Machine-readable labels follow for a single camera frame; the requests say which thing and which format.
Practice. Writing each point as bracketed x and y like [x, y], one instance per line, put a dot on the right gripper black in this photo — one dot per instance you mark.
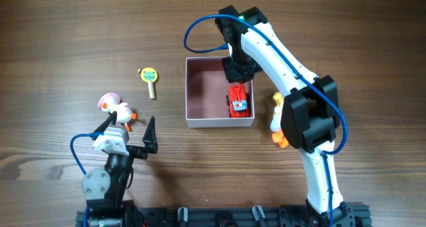
[237, 73]

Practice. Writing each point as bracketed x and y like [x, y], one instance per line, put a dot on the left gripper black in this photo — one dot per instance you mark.
[134, 151]

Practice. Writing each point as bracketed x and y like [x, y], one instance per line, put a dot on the red toy fire truck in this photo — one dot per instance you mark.
[237, 102]

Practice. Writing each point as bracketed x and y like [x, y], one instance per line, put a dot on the pink cardboard box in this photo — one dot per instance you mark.
[206, 90]

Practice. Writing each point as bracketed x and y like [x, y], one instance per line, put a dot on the white yellow plush duck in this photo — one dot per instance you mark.
[275, 126]

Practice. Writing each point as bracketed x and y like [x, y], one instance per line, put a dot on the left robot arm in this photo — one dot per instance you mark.
[104, 188]

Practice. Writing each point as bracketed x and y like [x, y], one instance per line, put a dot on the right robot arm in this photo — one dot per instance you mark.
[309, 115]

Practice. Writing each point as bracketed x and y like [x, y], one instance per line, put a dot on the pink white duck figurine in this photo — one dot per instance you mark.
[111, 102]

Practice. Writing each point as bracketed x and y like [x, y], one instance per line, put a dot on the yellow wooden rattle toy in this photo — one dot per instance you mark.
[149, 76]

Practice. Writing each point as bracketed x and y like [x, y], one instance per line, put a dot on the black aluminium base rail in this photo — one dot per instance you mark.
[357, 215]

